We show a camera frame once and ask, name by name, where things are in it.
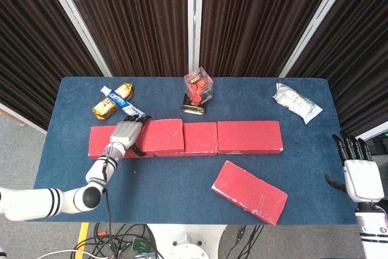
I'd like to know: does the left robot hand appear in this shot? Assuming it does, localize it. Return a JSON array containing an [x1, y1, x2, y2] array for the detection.
[[109, 115, 152, 156]]

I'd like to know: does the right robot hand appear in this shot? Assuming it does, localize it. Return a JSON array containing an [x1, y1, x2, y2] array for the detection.
[[324, 131, 386, 204]]

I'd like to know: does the red brick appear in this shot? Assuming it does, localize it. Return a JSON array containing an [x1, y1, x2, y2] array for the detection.
[[211, 160, 289, 226], [133, 118, 185, 154], [153, 121, 219, 157], [216, 121, 284, 155], [87, 125, 155, 160]]

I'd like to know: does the gold foil snack packet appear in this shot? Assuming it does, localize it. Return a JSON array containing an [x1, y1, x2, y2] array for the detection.
[[92, 82, 135, 120]]

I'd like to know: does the blue white toothpaste tube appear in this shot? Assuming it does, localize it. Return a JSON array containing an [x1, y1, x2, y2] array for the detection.
[[100, 86, 146, 120]]

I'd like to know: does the gold black tin can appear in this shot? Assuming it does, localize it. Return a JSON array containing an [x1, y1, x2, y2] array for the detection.
[[181, 93, 207, 116]]

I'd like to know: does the blue table cloth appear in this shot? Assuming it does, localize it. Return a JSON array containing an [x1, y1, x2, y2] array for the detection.
[[33, 76, 360, 226]]

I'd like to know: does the clear box with red caps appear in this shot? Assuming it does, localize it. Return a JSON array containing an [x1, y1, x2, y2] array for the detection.
[[184, 73, 214, 107]]

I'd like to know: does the white crumpled snack bag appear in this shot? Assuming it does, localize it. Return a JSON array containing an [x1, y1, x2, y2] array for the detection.
[[272, 82, 324, 125]]

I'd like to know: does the brown pleated curtain panel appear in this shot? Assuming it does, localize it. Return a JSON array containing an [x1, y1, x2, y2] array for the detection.
[[286, 0, 388, 141], [0, 0, 105, 132], [201, 0, 336, 78], [56, 0, 190, 78]]

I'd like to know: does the yellow floor tape strip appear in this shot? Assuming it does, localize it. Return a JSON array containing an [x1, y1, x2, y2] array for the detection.
[[75, 222, 90, 252]]

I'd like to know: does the green circuit board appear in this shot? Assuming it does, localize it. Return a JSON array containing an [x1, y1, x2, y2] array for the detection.
[[132, 237, 152, 254]]

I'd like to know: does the white partition bottom rail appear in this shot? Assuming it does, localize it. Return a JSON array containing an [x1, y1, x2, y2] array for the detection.
[[345, 120, 388, 150], [0, 102, 48, 135]]

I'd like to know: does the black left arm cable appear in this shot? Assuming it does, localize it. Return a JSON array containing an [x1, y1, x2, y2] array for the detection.
[[101, 149, 118, 251]]

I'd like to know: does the black floor cable tangle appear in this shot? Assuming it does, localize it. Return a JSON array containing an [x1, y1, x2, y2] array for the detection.
[[87, 222, 161, 259]]

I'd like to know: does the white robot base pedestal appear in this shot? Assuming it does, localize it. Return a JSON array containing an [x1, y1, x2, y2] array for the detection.
[[147, 224, 228, 259]]

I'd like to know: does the white metal frame post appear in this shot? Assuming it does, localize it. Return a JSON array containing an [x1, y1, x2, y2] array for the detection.
[[187, 0, 204, 76], [39, 0, 113, 78], [278, 0, 352, 78]]

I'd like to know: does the white floor cable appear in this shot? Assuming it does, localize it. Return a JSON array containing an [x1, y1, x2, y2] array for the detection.
[[36, 249, 96, 259]]

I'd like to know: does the black cable with green plug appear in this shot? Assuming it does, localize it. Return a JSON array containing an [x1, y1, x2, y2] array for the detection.
[[232, 224, 267, 259]]

